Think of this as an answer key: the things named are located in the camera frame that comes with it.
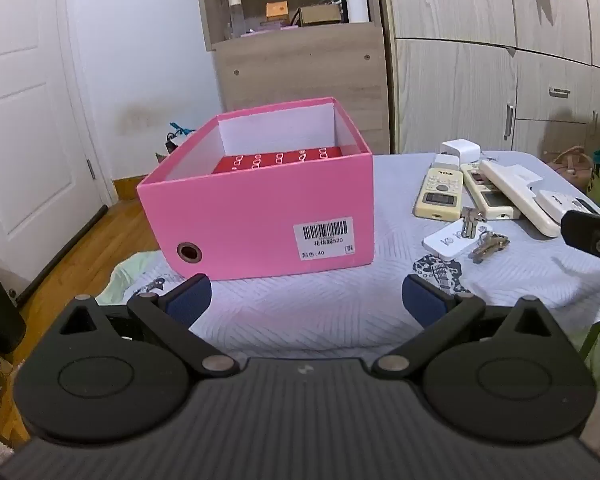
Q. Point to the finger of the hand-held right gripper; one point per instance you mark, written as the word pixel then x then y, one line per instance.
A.
pixel 582 232

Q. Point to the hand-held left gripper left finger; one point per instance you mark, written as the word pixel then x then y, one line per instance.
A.
pixel 190 296

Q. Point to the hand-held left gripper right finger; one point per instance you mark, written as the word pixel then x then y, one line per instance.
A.
pixel 420 301

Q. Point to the small white remote control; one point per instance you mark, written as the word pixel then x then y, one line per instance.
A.
pixel 565 202

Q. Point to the long white remote control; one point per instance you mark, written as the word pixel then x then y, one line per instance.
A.
pixel 520 195

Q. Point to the pink cardboard box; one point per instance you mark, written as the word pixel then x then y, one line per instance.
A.
pixel 240 220

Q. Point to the cream remote with purple panel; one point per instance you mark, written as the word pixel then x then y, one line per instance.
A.
pixel 480 187

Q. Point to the yellowish cream remote control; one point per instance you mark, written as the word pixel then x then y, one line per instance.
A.
pixel 437 185

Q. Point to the white charger adapter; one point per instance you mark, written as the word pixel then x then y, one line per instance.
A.
pixel 460 150

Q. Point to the white card tag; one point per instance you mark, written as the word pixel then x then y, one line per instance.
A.
pixel 442 245

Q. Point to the light green blanket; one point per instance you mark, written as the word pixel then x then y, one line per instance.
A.
pixel 130 270

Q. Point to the pink handbag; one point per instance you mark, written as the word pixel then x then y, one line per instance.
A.
pixel 570 160

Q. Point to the brass key bunch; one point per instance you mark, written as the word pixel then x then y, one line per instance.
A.
pixel 490 247

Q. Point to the silver key bunch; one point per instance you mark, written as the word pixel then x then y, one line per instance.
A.
pixel 471 220

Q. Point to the red glasses-print liner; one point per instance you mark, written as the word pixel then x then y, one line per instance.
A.
pixel 280 162

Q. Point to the black waste bin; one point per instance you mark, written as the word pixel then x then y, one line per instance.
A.
pixel 0 310

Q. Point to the light wood wardrobe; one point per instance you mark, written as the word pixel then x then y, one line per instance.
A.
pixel 455 85

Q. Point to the wooden shelf cabinet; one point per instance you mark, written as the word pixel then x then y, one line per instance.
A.
pixel 300 75

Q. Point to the white door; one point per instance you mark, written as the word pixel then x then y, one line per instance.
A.
pixel 25 110

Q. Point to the pink book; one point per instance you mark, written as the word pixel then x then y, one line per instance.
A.
pixel 270 31

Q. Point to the clear bottle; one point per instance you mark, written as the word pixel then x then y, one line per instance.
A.
pixel 236 17

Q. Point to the orange small box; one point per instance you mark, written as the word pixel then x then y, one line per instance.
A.
pixel 276 11

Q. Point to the small cardboard box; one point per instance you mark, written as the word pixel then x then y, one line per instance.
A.
pixel 317 15

